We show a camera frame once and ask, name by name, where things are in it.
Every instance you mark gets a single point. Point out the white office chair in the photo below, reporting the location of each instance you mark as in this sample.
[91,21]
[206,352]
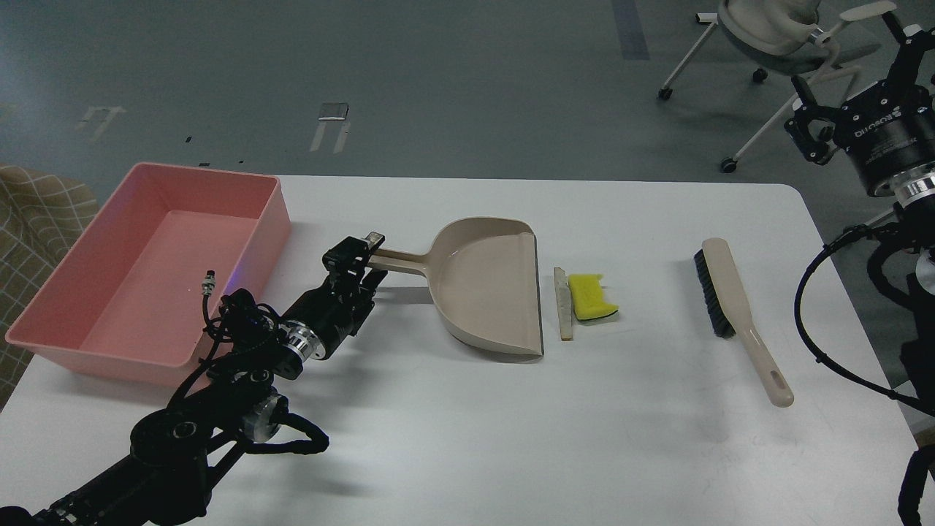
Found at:
[790,38]

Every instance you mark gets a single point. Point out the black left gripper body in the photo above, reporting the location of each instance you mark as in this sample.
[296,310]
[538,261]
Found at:
[321,319]

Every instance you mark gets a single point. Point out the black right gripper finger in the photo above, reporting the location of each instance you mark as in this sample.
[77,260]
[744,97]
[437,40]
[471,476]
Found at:
[817,130]
[912,49]

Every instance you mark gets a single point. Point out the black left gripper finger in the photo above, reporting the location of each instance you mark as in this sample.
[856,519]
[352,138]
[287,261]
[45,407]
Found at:
[346,264]
[370,283]

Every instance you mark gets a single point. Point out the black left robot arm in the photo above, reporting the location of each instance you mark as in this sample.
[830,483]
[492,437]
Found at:
[228,407]

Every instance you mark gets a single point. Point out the yellow sponge piece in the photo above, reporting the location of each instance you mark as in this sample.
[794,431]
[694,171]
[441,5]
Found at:
[588,301]

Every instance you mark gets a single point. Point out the beige scrap strip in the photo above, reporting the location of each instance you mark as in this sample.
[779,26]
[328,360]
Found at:
[564,304]

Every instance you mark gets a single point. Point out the beige plastic dustpan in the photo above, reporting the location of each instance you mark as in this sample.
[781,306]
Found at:
[482,273]

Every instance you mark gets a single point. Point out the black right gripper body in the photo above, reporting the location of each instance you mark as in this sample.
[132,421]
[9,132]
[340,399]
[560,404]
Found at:
[883,134]

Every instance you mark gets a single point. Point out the beige hand brush black bristles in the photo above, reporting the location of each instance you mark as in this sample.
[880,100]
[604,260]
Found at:
[730,315]

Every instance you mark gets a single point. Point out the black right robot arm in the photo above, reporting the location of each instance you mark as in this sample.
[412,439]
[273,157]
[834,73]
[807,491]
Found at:
[901,269]

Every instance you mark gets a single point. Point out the pink plastic bin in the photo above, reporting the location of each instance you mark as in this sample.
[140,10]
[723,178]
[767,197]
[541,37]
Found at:
[126,300]

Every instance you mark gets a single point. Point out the beige checkered cloth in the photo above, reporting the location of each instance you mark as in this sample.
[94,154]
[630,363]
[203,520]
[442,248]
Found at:
[42,216]

